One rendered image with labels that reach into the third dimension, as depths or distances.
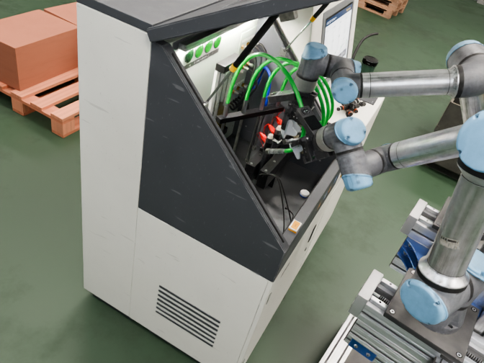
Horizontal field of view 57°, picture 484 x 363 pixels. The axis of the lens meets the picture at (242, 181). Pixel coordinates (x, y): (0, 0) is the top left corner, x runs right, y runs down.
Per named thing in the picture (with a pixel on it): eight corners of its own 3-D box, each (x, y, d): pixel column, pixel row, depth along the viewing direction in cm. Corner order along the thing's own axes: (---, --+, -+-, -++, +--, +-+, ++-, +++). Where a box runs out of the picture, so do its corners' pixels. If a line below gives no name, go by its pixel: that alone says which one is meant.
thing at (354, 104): (353, 122, 217) (358, 112, 214) (333, 113, 220) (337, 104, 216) (366, 105, 234) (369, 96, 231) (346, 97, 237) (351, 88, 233)
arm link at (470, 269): (481, 297, 121) (510, 265, 113) (454, 317, 114) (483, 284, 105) (445, 266, 128) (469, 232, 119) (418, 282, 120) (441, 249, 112)
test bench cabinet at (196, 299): (230, 392, 203) (272, 284, 154) (127, 325, 218) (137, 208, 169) (289, 289, 256) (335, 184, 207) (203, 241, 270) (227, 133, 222)
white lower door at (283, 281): (238, 377, 199) (276, 280, 157) (233, 374, 199) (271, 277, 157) (293, 281, 247) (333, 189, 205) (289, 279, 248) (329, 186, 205)
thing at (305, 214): (277, 276, 158) (289, 245, 148) (266, 270, 159) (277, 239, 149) (332, 189, 204) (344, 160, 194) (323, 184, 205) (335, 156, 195)
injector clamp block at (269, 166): (259, 202, 180) (269, 173, 170) (238, 191, 182) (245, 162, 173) (292, 164, 205) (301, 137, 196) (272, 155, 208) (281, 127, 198)
